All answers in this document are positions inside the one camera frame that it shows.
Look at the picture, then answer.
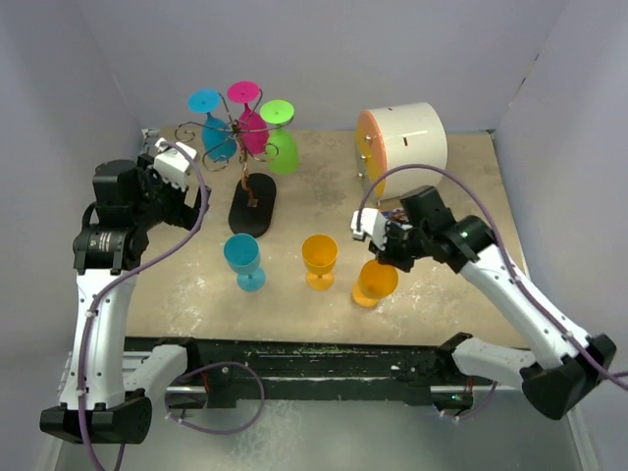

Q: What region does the metal wine glass rack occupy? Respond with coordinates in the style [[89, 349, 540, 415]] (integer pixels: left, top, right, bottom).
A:
[[175, 93, 277, 238]]

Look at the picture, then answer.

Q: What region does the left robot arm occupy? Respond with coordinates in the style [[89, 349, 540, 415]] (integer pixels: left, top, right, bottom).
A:
[[39, 144, 210, 445]]

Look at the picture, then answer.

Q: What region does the pink plastic wine glass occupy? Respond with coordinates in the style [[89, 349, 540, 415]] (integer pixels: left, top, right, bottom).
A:
[[227, 80, 269, 155]]

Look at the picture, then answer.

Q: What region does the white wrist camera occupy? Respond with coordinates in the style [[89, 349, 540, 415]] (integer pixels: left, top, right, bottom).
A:
[[350, 208, 388, 250], [153, 137, 191, 190]]

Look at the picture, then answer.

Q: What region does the orange wine glass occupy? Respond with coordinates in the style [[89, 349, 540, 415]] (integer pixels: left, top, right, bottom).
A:
[[301, 234, 339, 290], [351, 259, 398, 308]]

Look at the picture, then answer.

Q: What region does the children's picture book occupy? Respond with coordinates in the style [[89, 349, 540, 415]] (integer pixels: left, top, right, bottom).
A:
[[382, 207, 409, 224]]

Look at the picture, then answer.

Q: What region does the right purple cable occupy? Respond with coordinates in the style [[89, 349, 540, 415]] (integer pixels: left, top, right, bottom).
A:
[[353, 164, 628, 423]]

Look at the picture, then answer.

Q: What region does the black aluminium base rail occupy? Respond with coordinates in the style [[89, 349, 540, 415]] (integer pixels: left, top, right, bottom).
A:
[[58, 336, 501, 411]]

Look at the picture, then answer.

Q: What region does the blue wine glass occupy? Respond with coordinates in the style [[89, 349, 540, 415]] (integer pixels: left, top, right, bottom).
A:
[[188, 88, 236, 163], [224, 234, 266, 292]]

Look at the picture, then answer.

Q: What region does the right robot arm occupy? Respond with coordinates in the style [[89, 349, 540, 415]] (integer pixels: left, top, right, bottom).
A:
[[352, 186, 616, 420]]

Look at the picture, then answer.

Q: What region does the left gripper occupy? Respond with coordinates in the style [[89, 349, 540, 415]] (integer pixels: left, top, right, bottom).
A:
[[131, 154, 208, 232]]

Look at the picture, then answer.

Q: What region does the green plastic wine glass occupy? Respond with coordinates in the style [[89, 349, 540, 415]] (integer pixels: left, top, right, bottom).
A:
[[259, 99, 299, 175]]

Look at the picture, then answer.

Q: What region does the white round drawer cabinet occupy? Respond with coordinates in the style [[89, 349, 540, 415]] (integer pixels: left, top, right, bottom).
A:
[[354, 102, 447, 188]]

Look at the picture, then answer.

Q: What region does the purple cable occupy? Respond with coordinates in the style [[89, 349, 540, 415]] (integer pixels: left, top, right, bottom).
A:
[[353, 164, 628, 423], [78, 140, 266, 471]]

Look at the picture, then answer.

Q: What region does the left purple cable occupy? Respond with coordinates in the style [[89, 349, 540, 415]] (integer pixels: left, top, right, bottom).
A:
[[78, 140, 266, 471]]

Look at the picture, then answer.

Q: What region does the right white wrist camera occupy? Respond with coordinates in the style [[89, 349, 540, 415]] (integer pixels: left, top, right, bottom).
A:
[[350, 208, 388, 250]]

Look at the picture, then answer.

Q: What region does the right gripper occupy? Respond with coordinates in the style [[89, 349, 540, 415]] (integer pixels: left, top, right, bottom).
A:
[[370, 219, 432, 272]]

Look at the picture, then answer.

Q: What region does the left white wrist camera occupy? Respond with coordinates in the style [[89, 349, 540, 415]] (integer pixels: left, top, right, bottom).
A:
[[153, 137, 191, 190]]

